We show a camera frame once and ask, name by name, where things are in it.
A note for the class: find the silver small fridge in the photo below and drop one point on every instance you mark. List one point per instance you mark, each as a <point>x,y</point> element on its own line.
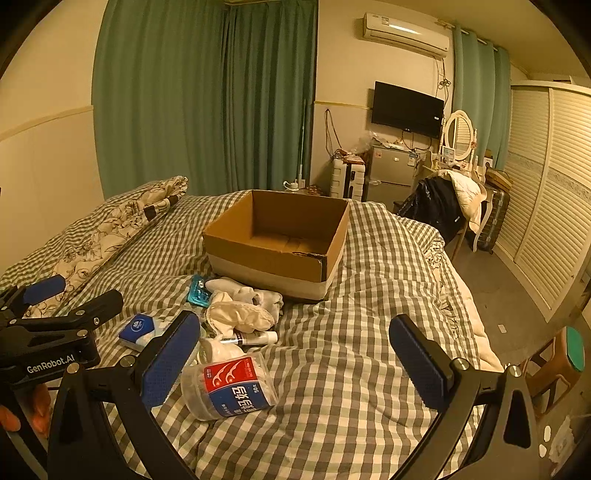
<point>390,173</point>

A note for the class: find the white marker pen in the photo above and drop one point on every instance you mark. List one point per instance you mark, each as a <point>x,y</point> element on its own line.
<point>251,339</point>

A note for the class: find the person's left hand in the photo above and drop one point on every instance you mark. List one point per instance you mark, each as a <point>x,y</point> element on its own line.
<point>37,410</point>

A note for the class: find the wooden stool green seat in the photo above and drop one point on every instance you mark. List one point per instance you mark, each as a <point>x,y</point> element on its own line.
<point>575,353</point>

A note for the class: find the blue tissue pack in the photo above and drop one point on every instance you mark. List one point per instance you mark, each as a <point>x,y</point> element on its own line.
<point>136,330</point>

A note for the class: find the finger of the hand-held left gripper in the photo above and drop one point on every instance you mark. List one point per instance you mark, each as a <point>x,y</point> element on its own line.
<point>44,288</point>
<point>87,309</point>

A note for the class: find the teal foil packet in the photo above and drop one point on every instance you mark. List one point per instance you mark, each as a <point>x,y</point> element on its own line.
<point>199,290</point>

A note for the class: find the white round container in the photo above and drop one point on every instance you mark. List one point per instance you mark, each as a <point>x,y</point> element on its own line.
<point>221,350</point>

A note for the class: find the brown patterned bag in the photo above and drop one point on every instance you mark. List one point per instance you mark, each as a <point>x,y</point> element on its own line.
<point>318,190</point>

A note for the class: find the narrow green curtain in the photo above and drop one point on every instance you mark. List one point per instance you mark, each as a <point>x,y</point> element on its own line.
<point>480,87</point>

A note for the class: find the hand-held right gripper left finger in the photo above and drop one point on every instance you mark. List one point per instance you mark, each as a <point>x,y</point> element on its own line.
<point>171,360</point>

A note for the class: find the white sock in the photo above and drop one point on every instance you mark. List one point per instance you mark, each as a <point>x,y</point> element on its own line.
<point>249,295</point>
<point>240,316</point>

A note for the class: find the brown suitcase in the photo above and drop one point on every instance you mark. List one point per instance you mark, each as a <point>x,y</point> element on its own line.
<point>494,217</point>

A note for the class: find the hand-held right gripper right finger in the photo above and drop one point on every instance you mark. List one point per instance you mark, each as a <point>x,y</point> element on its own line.
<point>418,364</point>

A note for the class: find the white oval mirror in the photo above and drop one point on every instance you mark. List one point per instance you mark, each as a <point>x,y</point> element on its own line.
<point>459,134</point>

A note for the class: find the black wall television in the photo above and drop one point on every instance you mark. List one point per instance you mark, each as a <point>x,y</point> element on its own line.
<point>406,108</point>

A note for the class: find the white dressing table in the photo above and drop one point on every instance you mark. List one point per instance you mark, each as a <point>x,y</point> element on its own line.
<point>429,164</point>

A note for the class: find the brown flat box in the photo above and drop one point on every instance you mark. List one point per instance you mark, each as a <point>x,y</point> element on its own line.
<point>497,177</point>

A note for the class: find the white padded jacket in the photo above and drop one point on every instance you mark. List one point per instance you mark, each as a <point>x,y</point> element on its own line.
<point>468,191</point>

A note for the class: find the brown cardboard box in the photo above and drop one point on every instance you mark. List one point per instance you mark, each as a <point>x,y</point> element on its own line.
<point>277,272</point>

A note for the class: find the clear plastic bag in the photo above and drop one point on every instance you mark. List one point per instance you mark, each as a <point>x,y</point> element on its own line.
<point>369,141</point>

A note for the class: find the clear floss pick jar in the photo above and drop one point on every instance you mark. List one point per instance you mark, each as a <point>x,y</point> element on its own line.
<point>226,387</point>

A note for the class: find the wide green curtain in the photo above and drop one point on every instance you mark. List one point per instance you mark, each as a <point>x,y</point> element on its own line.
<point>184,92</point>

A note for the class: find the white louvered wardrobe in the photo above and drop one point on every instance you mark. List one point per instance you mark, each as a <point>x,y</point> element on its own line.
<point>549,184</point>

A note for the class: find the white mop pole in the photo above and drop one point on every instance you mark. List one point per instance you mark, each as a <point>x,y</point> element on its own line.
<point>301,138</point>

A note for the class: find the white air conditioner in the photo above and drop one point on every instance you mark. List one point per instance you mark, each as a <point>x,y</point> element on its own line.
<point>406,32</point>

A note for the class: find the white suitcase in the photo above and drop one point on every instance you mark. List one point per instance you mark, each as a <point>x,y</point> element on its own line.
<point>346,177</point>

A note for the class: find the floral pillow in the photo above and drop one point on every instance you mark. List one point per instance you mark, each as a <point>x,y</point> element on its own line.
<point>106,230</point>

